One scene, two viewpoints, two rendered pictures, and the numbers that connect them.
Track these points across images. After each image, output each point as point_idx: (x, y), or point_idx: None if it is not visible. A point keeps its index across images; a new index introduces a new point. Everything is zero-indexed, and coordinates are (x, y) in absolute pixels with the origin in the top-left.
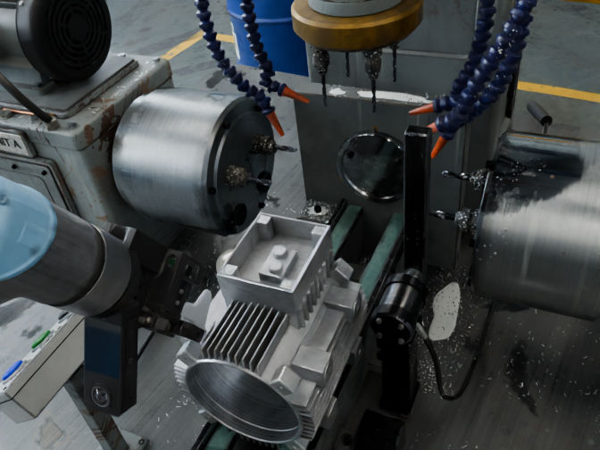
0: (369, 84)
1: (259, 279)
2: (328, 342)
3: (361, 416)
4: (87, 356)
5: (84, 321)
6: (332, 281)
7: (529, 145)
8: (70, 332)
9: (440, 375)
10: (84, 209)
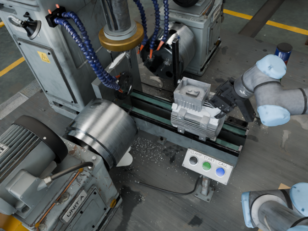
0: (92, 71)
1: (197, 97)
2: (211, 92)
3: None
4: (248, 110)
5: (244, 104)
6: None
7: (162, 35)
8: (206, 154)
9: None
10: (104, 191)
